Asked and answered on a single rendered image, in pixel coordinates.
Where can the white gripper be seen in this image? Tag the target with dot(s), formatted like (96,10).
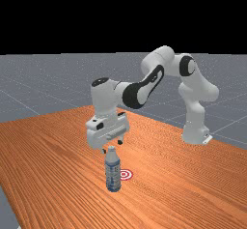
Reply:
(104,133)

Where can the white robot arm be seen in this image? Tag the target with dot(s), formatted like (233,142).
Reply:
(193,88)

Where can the clear plastic bottle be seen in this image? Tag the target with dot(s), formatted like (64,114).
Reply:
(113,171)

